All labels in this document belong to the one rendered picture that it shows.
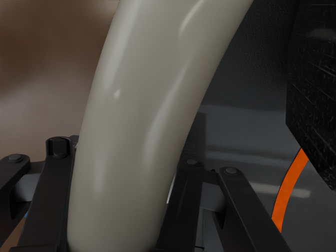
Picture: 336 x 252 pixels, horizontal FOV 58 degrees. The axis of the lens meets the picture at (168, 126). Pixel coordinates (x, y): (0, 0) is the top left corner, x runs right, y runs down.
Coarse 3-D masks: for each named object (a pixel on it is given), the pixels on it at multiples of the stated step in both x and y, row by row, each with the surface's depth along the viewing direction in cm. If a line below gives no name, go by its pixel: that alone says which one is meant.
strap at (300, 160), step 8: (296, 160) 113; (304, 160) 112; (296, 168) 114; (288, 176) 115; (296, 176) 115; (288, 184) 117; (280, 192) 118; (288, 192) 118; (280, 200) 120; (280, 208) 121; (272, 216) 123; (280, 216) 122; (280, 224) 124; (280, 232) 125
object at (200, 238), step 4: (200, 208) 101; (164, 212) 98; (200, 212) 99; (200, 216) 97; (200, 220) 95; (200, 224) 94; (160, 228) 91; (200, 228) 92; (196, 232) 90; (200, 232) 90; (196, 236) 89; (200, 236) 89; (196, 240) 87; (200, 240) 87; (196, 244) 86; (200, 244) 86; (196, 248) 84; (200, 248) 84
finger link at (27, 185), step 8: (72, 136) 18; (72, 144) 17; (32, 168) 14; (40, 168) 14; (72, 168) 15; (24, 176) 14; (32, 176) 14; (16, 184) 14; (24, 184) 14; (32, 184) 14; (16, 192) 14; (24, 192) 14; (32, 192) 14; (16, 200) 14; (24, 200) 14
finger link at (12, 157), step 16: (0, 160) 14; (16, 160) 14; (0, 176) 12; (16, 176) 13; (0, 192) 12; (0, 208) 12; (16, 208) 14; (0, 224) 12; (16, 224) 13; (0, 240) 12
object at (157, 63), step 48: (144, 0) 7; (192, 0) 6; (240, 0) 7; (144, 48) 7; (192, 48) 7; (96, 96) 8; (144, 96) 7; (192, 96) 7; (96, 144) 8; (144, 144) 7; (96, 192) 8; (144, 192) 8; (96, 240) 8; (144, 240) 9
